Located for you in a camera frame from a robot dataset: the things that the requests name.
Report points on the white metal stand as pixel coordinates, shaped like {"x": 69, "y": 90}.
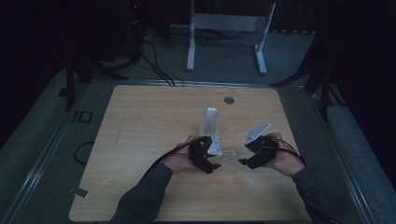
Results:
{"x": 229, "y": 22}

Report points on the white power strip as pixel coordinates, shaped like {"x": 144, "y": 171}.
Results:
{"x": 292, "y": 31}

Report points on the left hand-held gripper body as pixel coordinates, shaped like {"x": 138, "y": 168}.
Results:
{"x": 202, "y": 152}

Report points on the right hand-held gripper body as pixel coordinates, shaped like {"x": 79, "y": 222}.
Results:
{"x": 261, "y": 146}

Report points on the black tripod stand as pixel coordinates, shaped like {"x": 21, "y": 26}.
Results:
{"x": 70, "y": 84}
{"x": 323, "y": 93}

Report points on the dark equipment cabinet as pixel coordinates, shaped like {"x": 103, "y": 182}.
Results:
{"x": 130, "y": 28}

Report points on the single clear plastic cup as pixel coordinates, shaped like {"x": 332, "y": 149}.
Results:
{"x": 228, "y": 156}

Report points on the person's right hand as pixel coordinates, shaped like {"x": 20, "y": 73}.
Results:
{"x": 285, "y": 161}

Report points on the grey tape strip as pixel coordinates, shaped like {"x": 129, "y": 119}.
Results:
{"x": 79, "y": 192}

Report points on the person's left hand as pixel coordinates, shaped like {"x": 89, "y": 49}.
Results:
{"x": 180, "y": 158}

